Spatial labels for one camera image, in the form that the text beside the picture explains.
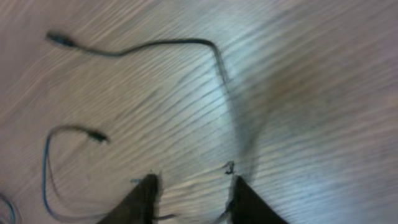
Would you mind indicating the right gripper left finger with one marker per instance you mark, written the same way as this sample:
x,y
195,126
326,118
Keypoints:
x,y
138,207

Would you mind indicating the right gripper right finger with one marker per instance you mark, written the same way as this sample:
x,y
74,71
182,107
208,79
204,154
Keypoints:
x,y
246,207

